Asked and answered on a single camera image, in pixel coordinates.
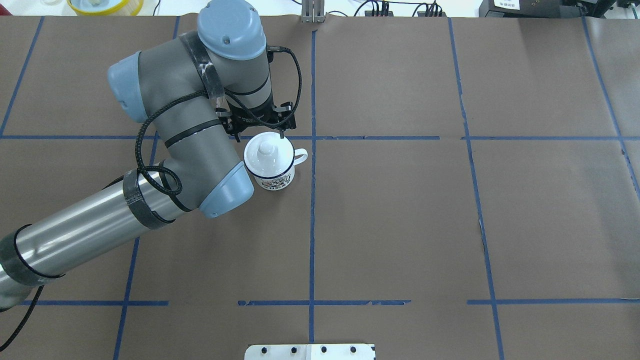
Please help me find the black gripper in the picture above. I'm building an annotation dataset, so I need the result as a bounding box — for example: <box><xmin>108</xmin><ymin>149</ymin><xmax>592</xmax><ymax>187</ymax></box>
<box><xmin>231</xmin><ymin>102</ymin><xmax>296</xmax><ymax>137</ymax></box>

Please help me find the white mug lid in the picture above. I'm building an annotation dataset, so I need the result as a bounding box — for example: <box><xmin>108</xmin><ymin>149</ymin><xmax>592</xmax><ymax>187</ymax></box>
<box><xmin>243</xmin><ymin>132</ymin><xmax>295</xmax><ymax>179</ymax></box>

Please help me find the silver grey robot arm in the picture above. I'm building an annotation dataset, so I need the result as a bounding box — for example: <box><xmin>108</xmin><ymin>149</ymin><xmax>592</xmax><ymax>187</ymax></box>
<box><xmin>1</xmin><ymin>0</ymin><xmax>298</xmax><ymax>311</ymax></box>

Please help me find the white enamel mug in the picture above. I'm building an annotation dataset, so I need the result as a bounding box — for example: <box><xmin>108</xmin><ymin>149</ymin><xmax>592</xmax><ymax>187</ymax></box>
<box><xmin>243</xmin><ymin>132</ymin><xmax>309</xmax><ymax>191</ymax></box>

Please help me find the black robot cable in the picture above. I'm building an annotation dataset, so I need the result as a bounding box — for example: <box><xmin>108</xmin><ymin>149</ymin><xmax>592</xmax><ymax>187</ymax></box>
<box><xmin>0</xmin><ymin>45</ymin><xmax>303</xmax><ymax>351</ymax></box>

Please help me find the aluminium frame post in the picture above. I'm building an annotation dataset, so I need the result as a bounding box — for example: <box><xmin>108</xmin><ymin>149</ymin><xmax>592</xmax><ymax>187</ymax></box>
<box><xmin>298</xmin><ymin>0</ymin><xmax>326</xmax><ymax>24</ymax></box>

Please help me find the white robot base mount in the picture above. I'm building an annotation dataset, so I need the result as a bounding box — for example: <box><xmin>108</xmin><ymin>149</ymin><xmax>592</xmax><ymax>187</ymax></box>
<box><xmin>244</xmin><ymin>342</ymin><xmax>377</xmax><ymax>360</ymax></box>

